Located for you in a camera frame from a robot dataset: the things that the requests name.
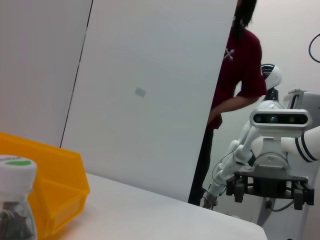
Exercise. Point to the small grey wall sticker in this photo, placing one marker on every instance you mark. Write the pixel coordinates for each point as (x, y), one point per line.
(140, 91)

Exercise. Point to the black mounting box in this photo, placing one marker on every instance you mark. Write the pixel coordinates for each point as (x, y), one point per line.
(252, 160)

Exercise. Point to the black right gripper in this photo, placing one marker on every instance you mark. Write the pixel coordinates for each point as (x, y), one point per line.
(270, 183)

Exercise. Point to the dark red object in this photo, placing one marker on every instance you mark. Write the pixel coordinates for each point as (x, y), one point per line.
(242, 62)

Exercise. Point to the white humanoid robot arm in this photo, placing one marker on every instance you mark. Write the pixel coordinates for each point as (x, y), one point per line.
(225, 170)

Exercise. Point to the clear water bottle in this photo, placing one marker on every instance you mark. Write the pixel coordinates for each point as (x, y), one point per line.
(15, 180)

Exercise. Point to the person hand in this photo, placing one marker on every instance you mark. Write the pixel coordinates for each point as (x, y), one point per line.
(216, 120)

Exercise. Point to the yellow plastic bin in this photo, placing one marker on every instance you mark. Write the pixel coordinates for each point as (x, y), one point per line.
(57, 175)

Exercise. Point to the dark humanoid robot hand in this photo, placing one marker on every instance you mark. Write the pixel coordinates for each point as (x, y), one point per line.
(208, 201)

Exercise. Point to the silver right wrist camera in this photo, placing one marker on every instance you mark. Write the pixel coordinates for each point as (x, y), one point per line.
(280, 118)

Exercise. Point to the person forearm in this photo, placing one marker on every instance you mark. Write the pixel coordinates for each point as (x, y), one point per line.
(232, 103)

